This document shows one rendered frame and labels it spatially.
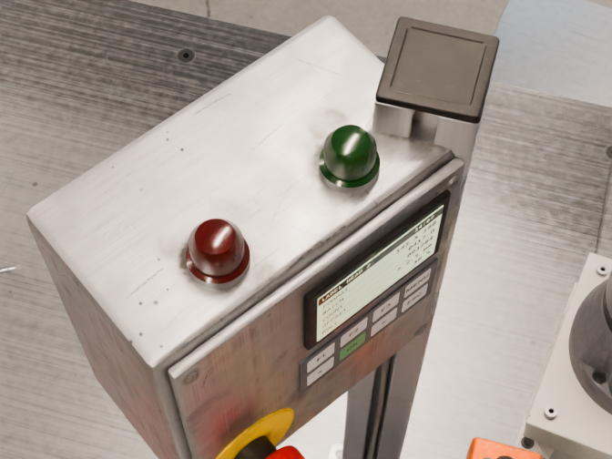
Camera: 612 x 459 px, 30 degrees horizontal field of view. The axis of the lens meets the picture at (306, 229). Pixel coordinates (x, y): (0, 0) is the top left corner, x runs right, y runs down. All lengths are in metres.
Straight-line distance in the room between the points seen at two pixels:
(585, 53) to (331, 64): 0.87
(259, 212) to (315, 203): 0.02
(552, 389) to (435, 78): 0.62
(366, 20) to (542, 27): 1.09
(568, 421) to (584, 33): 0.52
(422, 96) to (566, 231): 0.77
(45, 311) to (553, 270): 0.52
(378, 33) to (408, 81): 1.93
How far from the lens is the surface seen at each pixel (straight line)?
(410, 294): 0.58
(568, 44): 1.38
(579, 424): 1.06
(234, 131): 0.50
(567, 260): 1.22
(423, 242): 0.53
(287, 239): 0.47
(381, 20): 2.44
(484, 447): 0.74
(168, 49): 1.35
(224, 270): 0.45
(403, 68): 0.49
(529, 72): 1.34
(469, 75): 0.49
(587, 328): 1.04
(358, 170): 0.47
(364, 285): 0.51
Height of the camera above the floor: 1.89
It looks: 61 degrees down
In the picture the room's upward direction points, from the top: straight up
